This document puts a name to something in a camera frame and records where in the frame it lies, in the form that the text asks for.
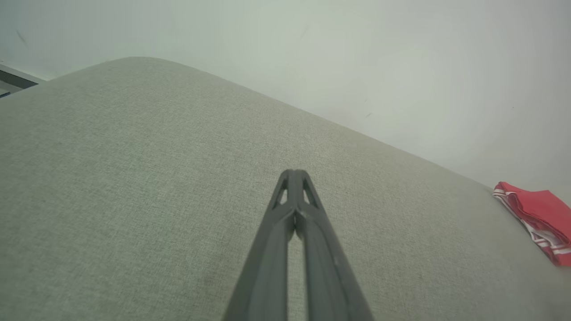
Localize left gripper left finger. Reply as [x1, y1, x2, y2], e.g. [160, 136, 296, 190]
[223, 169, 296, 321]

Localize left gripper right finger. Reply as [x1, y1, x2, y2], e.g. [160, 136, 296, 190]
[293, 169, 374, 321]

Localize red Bulls basketball jersey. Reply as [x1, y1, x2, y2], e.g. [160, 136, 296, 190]
[492, 181, 571, 267]

